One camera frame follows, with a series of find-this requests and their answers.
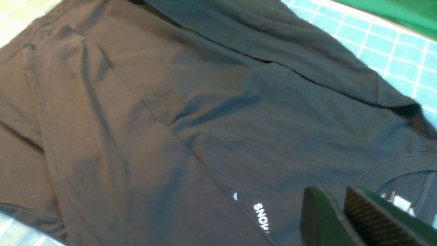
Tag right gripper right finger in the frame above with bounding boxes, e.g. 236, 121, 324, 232
343, 187, 437, 246

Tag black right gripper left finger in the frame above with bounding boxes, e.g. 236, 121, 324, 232
300, 187, 365, 246

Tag green checkered table cloth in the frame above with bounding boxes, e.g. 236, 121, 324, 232
1, 0, 437, 246

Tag dark gray long-sleeve shirt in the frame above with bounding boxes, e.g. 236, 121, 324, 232
1, 0, 436, 246

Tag green backdrop cloth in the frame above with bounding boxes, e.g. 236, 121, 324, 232
339, 0, 437, 40

